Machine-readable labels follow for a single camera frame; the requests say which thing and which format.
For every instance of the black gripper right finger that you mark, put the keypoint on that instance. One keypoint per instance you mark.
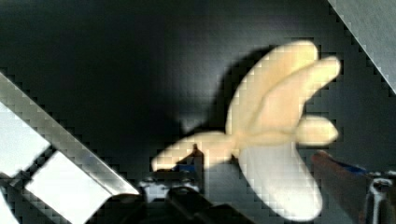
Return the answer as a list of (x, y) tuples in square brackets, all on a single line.
[(367, 197)]

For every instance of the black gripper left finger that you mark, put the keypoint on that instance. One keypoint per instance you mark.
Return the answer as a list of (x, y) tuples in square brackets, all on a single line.
[(169, 196)]

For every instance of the black steel toaster oven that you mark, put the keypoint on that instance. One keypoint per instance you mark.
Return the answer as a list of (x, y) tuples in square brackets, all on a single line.
[(93, 90)]

